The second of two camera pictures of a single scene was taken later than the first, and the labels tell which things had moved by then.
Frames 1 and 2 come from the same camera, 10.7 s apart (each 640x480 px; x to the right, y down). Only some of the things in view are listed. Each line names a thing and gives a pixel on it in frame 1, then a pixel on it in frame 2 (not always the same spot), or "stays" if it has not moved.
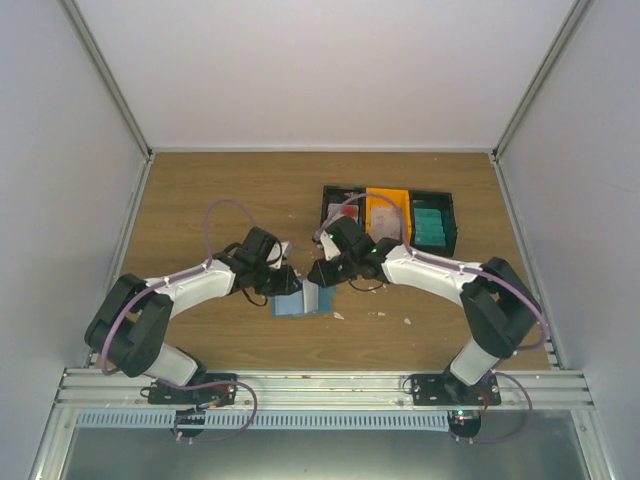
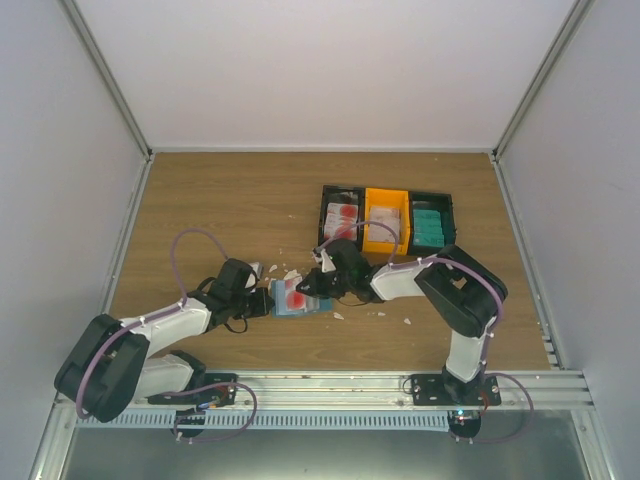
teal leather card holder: [311, 301] stays
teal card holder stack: [428, 227] stays
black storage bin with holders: [432, 227] stays
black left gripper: [285, 286] -> [264, 305]
